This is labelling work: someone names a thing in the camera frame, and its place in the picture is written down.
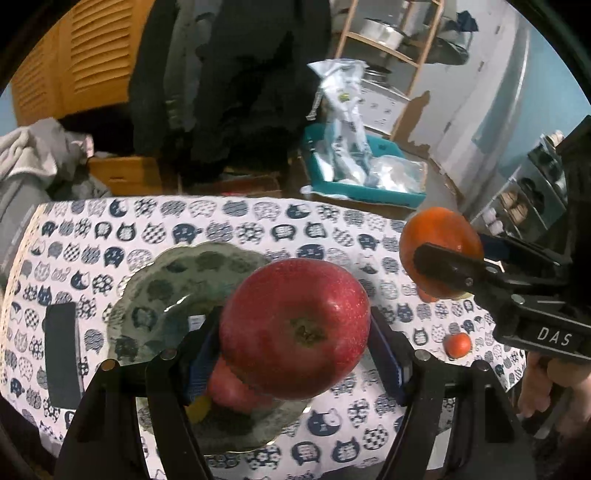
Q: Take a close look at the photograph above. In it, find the dark hanging bag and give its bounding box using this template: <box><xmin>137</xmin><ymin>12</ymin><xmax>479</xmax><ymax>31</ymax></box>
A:
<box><xmin>429</xmin><ymin>9</ymin><xmax>481</xmax><ymax>65</ymax></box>

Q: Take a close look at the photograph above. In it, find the green glass bowl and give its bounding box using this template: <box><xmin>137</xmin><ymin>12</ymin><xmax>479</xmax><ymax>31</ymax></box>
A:
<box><xmin>107</xmin><ymin>242</ymin><xmax>315</xmax><ymax>455</ymax></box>

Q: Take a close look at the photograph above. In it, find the grey hoodie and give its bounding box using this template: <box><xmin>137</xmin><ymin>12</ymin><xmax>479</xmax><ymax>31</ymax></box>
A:
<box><xmin>41</xmin><ymin>117</ymin><xmax>112</xmax><ymax>201</ymax></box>

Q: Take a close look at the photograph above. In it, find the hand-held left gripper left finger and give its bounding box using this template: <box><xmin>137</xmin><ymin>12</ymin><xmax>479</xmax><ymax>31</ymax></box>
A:
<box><xmin>54</xmin><ymin>313</ymin><xmax>223</xmax><ymax>480</ymax></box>

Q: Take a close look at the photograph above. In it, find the wooden crate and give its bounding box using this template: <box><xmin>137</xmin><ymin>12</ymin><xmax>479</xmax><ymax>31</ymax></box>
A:
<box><xmin>88</xmin><ymin>156</ymin><xmax>162</xmax><ymax>197</ymax></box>

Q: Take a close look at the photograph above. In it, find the cat print tablecloth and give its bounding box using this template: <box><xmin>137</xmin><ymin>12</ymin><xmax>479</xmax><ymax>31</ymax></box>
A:
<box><xmin>0</xmin><ymin>196</ymin><xmax>527</xmax><ymax>480</ymax></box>

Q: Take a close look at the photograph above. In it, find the printed white bag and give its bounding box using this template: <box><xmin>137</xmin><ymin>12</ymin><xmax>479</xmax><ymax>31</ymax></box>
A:
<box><xmin>307</xmin><ymin>59</ymin><xmax>372</xmax><ymax>183</ymax></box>

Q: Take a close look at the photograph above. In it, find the person's right hand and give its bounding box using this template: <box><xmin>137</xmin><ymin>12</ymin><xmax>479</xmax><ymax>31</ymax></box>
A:
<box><xmin>517</xmin><ymin>351</ymin><xmax>591</xmax><ymax>437</ymax></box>

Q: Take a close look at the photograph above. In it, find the wooden shelf rack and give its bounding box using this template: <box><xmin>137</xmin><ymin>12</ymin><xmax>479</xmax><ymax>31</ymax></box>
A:
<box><xmin>335</xmin><ymin>0</ymin><xmax>446</xmax><ymax>139</ymax></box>

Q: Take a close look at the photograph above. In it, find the metal shoe rack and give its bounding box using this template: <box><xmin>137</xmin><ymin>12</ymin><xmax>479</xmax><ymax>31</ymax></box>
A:
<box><xmin>471</xmin><ymin>134</ymin><xmax>568</xmax><ymax>241</ymax></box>

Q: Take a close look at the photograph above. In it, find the row of shoes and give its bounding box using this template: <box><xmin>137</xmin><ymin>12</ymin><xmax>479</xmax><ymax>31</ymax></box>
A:
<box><xmin>480</xmin><ymin>131</ymin><xmax>566</xmax><ymax>236</ymax></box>

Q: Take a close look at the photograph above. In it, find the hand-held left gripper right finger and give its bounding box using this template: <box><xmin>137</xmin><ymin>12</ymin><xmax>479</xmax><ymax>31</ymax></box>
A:
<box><xmin>368</xmin><ymin>307</ymin><xmax>537</xmax><ymax>480</ymax></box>

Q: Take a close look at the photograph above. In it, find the clear plastic bag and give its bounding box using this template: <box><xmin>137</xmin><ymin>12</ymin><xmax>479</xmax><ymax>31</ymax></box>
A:
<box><xmin>367</xmin><ymin>154</ymin><xmax>428</xmax><ymax>192</ymax></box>

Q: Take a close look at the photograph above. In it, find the reddish flat box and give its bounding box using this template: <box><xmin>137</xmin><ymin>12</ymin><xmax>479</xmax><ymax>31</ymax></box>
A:
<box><xmin>185</xmin><ymin>173</ymin><xmax>282</xmax><ymax>197</ymax></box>

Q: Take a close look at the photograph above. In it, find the small tangerine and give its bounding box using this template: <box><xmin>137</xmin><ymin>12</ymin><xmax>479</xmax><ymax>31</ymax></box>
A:
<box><xmin>444</xmin><ymin>332</ymin><xmax>472</xmax><ymax>359</ymax></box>

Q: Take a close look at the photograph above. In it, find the white pot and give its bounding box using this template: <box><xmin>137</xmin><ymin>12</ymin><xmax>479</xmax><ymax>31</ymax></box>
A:
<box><xmin>360</xmin><ymin>17</ymin><xmax>407</xmax><ymax>49</ymax></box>

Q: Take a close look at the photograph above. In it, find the red apple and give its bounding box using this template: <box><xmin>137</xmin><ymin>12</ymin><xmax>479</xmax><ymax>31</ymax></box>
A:
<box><xmin>205</xmin><ymin>357</ymin><xmax>278</xmax><ymax>414</ymax></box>
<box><xmin>219</xmin><ymin>258</ymin><xmax>371</xmax><ymax>401</ymax></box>

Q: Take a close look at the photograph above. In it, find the silver refrigerator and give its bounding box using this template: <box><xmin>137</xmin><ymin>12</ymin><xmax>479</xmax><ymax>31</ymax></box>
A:
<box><xmin>455</xmin><ymin>4</ymin><xmax>532</xmax><ymax>153</ymax></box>

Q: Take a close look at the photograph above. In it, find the black phone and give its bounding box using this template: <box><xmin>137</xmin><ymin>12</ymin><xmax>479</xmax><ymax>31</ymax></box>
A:
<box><xmin>45</xmin><ymin>302</ymin><xmax>84</xmax><ymax>409</ymax></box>

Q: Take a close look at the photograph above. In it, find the teal plastic bin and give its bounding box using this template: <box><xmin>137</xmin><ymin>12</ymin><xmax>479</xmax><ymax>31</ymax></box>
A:
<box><xmin>302</xmin><ymin>124</ymin><xmax>428</xmax><ymax>208</ymax></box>

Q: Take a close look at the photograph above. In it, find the wooden louvered cabinet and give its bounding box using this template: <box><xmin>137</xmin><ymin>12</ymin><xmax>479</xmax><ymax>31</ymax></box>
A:
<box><xmin>9</xmin><ymin>0</ymin><xmax>158</xmax><ymax>125</ymax></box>

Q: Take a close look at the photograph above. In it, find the white plastic basket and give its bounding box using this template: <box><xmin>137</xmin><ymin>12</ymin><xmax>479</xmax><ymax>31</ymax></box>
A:
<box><xmin>360</xmin><ymin>76</ymin><xmax>411</xmax><ymax>134</ymax></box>

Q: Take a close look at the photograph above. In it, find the yellow lemon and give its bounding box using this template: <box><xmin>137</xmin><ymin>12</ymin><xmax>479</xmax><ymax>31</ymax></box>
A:
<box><xmin>187</xmin><ymin>394</ymin><xmax>213</xmax><ymax>424</ymax></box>

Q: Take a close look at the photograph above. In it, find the grey hanging jacket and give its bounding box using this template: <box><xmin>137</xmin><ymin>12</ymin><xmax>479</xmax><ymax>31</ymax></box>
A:
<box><xmin>157</xmin><ymin>0</ymin><xmax>208</xmax><ymax>153</ymax></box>

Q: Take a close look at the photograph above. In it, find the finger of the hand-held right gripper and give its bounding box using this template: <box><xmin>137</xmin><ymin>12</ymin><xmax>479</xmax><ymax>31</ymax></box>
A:
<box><xmin>478</xmin><ymin>233</ymin><xmax>572</xmax><ymax>273</ymax></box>
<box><xmin>412</xmin><ymin>243</ymin><xmax>504</xmax><ymax>298</ymax></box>

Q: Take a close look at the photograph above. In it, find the black hanging coat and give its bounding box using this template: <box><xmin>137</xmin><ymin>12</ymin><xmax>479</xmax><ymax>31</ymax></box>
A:
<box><xmin>129</xmin><ymin>0</ymin><xmax>333</xmax><ymax>185</ymax></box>

